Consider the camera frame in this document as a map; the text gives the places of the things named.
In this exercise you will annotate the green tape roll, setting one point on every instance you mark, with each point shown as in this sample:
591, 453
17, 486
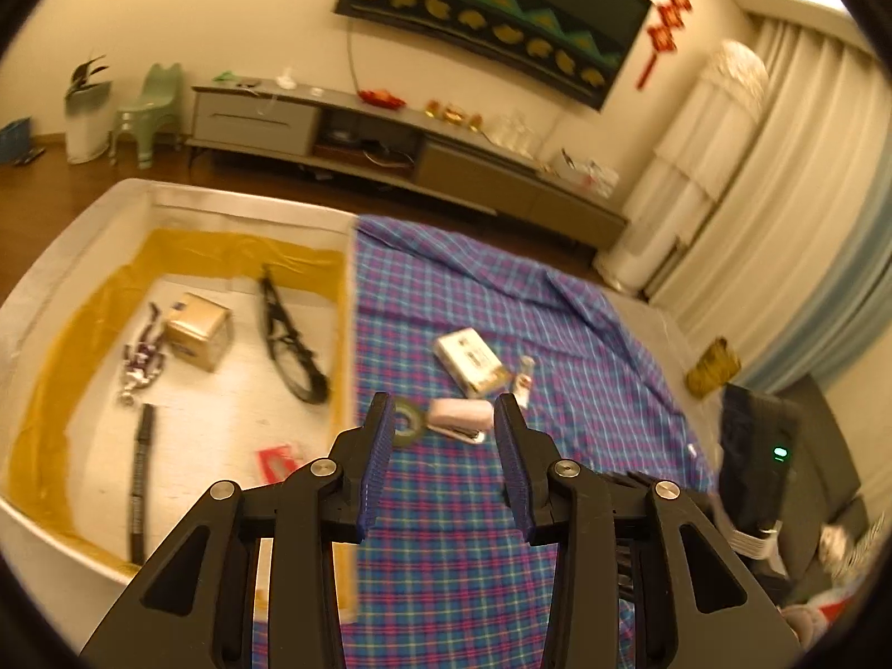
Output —
418, 428

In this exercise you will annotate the small boxes on cabinet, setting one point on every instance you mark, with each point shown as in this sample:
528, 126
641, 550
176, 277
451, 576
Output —
592, 174

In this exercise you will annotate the clear glass cups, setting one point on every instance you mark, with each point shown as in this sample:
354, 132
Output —
516, 132

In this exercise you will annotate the small green item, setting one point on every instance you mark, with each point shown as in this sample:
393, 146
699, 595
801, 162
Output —
224, 74

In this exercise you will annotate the green plastic chair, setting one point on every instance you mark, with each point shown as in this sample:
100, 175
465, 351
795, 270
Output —
157, 94

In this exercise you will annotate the grey TV cabinet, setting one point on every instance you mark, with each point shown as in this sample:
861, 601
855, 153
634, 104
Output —
453, 167

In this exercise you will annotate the white standing air conditioner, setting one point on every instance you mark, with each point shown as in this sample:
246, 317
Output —
683, 174

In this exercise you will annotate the black gold tin box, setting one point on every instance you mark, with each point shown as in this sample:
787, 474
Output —
198, 331

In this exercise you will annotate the white container with yellow lining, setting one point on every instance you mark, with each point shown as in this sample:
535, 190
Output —
230, 390

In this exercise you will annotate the red plate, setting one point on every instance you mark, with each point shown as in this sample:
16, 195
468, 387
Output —
380, 97

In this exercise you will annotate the white cardboard box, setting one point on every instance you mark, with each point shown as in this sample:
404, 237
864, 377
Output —
467, 355

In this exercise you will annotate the beige curtain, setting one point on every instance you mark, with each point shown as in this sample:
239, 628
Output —
787, 223

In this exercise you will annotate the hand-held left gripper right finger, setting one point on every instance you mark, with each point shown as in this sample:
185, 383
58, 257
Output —
516, 474

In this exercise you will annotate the purple lizard toy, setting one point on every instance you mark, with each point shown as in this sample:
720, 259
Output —
143, 359

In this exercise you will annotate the gold ornaments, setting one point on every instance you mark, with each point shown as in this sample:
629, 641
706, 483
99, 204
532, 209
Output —
453, 113

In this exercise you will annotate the red knot decoration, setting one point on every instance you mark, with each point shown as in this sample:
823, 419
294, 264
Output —
662, 28

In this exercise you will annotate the small white item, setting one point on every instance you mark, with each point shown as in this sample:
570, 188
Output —
286, 78

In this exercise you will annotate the yellow bag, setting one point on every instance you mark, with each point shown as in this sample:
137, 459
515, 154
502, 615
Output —
714, 366

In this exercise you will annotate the blue plaid cloth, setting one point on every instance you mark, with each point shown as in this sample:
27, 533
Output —
446, 571

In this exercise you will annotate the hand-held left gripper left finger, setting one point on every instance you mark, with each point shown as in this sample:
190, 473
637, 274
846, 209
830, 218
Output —
369, 474

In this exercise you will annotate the black pen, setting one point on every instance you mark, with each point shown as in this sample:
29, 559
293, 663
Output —
141, 474

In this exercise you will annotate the wall television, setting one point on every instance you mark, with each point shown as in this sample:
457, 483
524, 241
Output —
488, 7

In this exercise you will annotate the white stapler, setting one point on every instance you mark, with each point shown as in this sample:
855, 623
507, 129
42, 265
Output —
456, 415

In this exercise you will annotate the red white card packet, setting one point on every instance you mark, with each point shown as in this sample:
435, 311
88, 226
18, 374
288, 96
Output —
275, 463

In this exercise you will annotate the white plant bin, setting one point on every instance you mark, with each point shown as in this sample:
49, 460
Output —
87, 129

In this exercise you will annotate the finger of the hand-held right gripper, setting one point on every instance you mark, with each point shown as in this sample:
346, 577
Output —
631, 571

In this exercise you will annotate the small white bottle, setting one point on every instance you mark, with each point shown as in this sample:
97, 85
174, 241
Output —
522, 383

